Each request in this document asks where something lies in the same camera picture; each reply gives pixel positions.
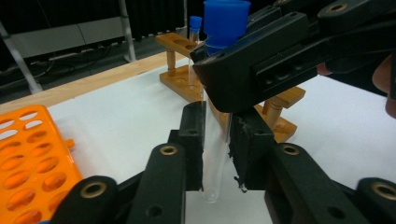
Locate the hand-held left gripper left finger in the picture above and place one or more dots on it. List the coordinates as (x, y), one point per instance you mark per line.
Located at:
(193, 149)

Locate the blue-capped glass test tube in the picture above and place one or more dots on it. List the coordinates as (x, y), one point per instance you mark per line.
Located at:
(195, 23)
(225, 21)

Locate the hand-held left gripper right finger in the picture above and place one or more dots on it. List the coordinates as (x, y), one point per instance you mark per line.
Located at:
(252, 149)

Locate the orange plastic tube rack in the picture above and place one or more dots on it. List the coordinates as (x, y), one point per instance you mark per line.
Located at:
(31, 168)

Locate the white metal stand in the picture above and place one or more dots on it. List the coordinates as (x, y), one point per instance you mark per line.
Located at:
(62, 37)

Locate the white table mat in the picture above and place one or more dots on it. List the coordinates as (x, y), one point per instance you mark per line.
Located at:
(130, 109)

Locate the wooden tube rack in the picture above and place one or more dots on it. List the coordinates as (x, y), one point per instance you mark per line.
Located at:
(177, 79)

